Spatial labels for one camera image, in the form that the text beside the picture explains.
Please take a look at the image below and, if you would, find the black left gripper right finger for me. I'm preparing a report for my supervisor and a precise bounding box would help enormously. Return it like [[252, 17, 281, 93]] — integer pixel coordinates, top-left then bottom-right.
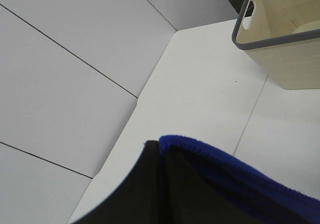
[[162, 148, 310, 224]]

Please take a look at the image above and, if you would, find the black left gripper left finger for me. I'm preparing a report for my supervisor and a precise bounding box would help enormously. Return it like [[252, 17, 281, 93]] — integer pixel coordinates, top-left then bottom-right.
[[75, 141, 161, 224]]

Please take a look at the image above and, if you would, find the blue towel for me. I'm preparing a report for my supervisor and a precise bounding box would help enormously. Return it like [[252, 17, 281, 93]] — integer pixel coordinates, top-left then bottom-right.
[[159, 135, 320, 224]]

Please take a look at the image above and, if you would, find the beige bin with grey rim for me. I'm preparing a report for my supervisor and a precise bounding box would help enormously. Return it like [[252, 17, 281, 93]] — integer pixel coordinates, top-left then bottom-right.
[[231, 0, 320, 90]]

